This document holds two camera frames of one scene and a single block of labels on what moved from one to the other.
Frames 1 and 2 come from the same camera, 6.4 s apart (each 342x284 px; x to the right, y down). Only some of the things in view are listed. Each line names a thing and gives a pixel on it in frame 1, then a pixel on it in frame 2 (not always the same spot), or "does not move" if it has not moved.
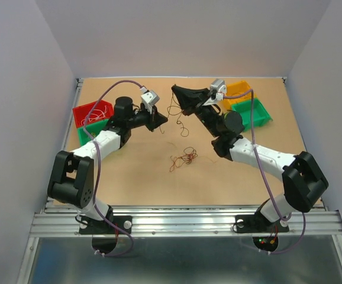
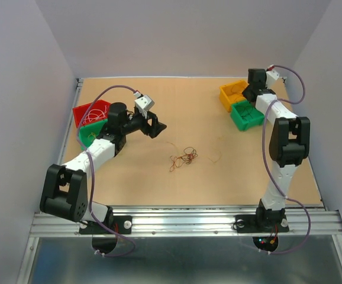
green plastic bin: x=93 y=129 does not move
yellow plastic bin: x=235 y=89 does not move
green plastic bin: x=261 y=114 does not move
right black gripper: x=190 y=99 to x=245 y=90
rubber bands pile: x=224 y=97 to x=244 y=90
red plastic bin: x=103 y=110 does not move
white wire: x=97 y=114 does not move
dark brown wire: x=180 y=118 to x=248 y=113
